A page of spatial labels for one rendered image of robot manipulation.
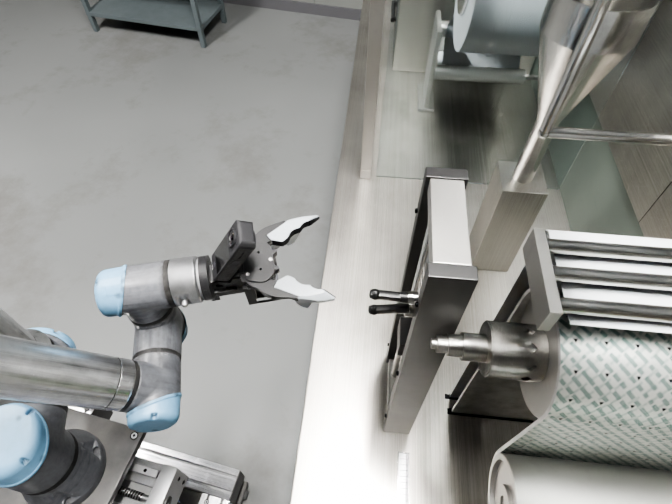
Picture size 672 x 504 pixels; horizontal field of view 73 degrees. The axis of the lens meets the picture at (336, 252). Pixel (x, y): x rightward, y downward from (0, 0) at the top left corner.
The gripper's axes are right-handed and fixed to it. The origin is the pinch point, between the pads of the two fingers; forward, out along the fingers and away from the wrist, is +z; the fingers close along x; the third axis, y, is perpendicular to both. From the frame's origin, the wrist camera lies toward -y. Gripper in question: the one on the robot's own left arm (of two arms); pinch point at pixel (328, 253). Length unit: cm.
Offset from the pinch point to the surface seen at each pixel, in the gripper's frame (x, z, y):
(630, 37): -13, 44, -24
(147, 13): -308, -80, 152
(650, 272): 20.2, 29.1, -23.0
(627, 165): -15, 65, 9
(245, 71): -240, -14, 158
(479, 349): 22.7, 12.7, -14.4
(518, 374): 26.1, 16.0, -14.3
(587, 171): -24, 69, 23
